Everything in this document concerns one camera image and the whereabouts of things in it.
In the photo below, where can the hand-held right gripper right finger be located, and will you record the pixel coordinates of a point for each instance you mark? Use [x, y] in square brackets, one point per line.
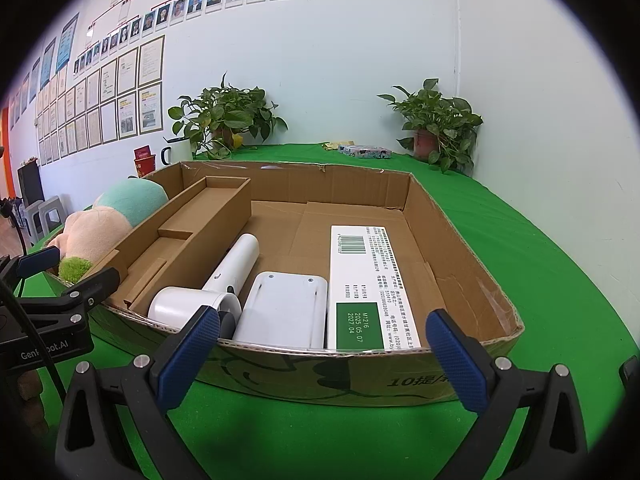
[455, 355]

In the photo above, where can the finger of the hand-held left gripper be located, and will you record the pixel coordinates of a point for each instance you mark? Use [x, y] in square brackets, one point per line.
[80, 295]
[37, 261]

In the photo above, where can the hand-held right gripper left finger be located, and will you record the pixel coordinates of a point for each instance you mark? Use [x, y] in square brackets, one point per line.
[192, 355]

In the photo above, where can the white rectangular device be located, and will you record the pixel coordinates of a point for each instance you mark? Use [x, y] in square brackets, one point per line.
[280, 310]

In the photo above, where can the white hair dryer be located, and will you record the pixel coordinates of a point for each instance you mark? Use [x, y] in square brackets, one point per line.
[235, 260]

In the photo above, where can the large cardboard box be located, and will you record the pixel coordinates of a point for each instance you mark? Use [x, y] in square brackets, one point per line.
[310, 375]

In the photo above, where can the white and green carton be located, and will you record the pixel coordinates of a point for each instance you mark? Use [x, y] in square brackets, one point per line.
[360, 270]

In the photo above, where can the long cardboard tray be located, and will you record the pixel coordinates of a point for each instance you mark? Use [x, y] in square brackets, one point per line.
[220, 210]

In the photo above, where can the person's left hand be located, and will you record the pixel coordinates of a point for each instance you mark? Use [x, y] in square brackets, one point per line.
[29, 385]

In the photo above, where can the grey plastic stools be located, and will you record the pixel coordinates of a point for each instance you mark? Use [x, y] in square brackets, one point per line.
[45, 217]

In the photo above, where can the pink and teal plush toy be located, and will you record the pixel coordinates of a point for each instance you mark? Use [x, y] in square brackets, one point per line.
[100, 230]

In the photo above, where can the black monitor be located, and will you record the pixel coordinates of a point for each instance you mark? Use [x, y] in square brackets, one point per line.
[30, 185]

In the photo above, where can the green tablecloth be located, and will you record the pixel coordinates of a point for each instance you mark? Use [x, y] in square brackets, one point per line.
[540, 260]

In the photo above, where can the red gift box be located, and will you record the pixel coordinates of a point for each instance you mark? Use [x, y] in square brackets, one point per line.
[145, 162]

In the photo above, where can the white mug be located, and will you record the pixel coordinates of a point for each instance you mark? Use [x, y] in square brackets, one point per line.
[181, 151]

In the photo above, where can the patterned packet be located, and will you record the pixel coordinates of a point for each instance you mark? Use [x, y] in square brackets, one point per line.
[365, 151]

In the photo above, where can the bushy potted plant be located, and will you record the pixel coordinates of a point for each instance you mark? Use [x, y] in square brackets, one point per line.
[225, 110]

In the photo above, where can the potted plant in red pot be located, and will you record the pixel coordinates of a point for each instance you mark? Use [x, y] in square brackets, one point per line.
[435, 120]

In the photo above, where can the yellow packet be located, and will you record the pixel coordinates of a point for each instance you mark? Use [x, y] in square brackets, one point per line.
[336, 145]

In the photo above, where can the row of portrait photos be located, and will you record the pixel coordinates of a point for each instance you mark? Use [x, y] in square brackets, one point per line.
[200, 5]

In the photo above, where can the wall of framed certificates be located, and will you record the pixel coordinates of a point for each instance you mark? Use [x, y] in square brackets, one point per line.
[125, 95]

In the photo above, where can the blue wall poster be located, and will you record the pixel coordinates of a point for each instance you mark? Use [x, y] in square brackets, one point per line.
[48, 62]
[67, 40]

